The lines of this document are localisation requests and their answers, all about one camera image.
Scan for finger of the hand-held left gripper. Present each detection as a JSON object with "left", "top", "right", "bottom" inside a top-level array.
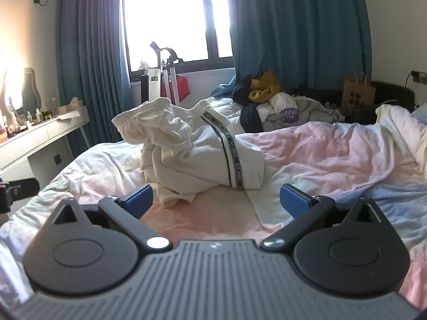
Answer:
[{"left": 0, "top": 178, "right": 40, "bottom": 214}]

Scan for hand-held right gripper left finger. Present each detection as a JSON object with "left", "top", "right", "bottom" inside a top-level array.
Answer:
[{"left": 50, "top": 184, "right": 172, "bottom": 254}]

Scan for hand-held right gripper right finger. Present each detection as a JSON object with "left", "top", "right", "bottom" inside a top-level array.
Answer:
[{"left": 260, "top": 183, "right": 384, "bottom": 252}]

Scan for white pants with striped tape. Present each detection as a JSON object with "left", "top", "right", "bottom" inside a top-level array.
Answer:
[{"left": 112, "top": 97, "right": 265, "bottom": 209}]

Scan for grey and white clothes pile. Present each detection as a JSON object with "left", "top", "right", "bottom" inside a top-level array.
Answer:
[{"left": 257, "top": 91, "right": 346, "bottom": 130}]

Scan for white vanity desk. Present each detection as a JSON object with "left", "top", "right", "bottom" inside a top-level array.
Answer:
[{"left": 0, "top": 105, "right": 90, "bottom": 187}]

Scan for pastel bed blanket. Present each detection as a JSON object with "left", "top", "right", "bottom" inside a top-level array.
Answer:
[{"left": 0, "top": 105, "right": 427, "bottom": 310}]

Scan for row of cosmetic bottles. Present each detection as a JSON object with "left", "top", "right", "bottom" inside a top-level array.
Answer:
[{"left": 0, "top": 97, "right": 58, "bottom": 141}]

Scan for dark navy garment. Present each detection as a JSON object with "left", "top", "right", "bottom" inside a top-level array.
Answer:
[{"left": 233, "top": 80, "right": 264, "bottom": 133}]

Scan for tissue box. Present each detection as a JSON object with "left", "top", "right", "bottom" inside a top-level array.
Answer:
[{"left": 57, "top": 97, "right": 84, "bottom": 117}]

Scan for wavy vanity mirror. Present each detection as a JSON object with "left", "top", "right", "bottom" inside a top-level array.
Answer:
[{"left": 0, "top": 67, "right": 37, "bottom": 114}]

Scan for white quilt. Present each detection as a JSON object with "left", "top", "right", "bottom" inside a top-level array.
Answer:
[{"left": 207, "top": 96, "right": 247, "bottom": 135}]

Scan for white air purifier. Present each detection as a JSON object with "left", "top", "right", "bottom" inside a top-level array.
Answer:
[{"left": 141, "top": 68, "right": 164, "bottom": 102}]

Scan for red bag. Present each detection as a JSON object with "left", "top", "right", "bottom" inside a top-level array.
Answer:
[{"left": 162, "top": 73, "right": 191, "bottom": 99}]

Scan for brown paper bag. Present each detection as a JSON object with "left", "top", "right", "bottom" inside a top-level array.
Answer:
[{"left": 342, "top": 72, "right": 376, "bottom": 114}]

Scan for teal curtain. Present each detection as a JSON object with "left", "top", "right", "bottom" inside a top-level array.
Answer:
[
  {"left": 230, "top": 0, "right": 372, "bottom": 97},
  {"left": 57, "top": 0, "right": 132, "bottom": 147}
]

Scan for window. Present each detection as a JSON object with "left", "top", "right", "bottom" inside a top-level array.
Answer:
[{"left": 123, "top": 0, "right": 234, "bottom": 72}]

